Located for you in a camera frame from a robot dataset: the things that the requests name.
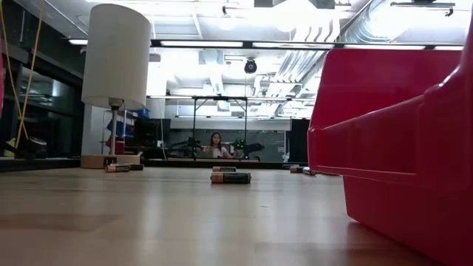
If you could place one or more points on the black background robot arm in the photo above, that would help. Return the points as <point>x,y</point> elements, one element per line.
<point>251,147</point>
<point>190,142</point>

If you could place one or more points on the person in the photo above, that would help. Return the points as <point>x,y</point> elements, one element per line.
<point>218,149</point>

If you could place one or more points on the black panel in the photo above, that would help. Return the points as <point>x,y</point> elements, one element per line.
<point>299,140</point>

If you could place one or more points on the black cabinet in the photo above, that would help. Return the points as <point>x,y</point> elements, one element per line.
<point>151,133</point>

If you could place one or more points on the blue shelf bin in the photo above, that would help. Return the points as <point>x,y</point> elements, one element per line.
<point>122,129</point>

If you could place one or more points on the red shelf bin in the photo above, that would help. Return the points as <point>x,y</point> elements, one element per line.
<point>118,146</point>

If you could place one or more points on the white shade wooden base lamp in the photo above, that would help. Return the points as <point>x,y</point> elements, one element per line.
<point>116,55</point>

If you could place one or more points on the ceiling light panel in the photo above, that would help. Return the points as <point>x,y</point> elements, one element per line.
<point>77,42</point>

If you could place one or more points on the black folding table frame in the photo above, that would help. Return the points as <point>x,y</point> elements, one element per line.
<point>221,98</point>

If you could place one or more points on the black overhead camera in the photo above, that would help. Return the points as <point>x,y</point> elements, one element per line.
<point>250,66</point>

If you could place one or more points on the silver ventilation duct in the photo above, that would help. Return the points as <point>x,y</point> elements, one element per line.
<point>366,26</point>

